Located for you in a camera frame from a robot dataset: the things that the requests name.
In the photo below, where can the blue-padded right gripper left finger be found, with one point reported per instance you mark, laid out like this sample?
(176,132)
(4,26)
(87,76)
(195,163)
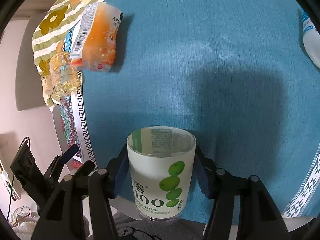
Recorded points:
(62,216)

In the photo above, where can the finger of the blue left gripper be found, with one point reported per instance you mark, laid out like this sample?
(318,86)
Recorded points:
(60,160)

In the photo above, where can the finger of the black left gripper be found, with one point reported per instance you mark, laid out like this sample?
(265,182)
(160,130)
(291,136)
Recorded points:
(85,170)

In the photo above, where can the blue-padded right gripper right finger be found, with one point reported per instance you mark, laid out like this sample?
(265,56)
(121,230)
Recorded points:
(242,200)

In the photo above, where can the white cup with green fruit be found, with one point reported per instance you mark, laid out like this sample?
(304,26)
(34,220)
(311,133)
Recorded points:
(161,163)

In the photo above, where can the clear yellowish glass cup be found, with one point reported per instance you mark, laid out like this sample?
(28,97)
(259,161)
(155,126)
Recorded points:
(65,79)

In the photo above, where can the grey padded headboard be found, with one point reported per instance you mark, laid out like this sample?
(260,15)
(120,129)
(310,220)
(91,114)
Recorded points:
(28,84)

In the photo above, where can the floral striped quilt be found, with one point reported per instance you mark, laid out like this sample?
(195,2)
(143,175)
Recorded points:
(51,32)

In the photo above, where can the blue patterned cloth mat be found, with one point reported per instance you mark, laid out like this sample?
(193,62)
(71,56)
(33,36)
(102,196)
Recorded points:
(232,72)

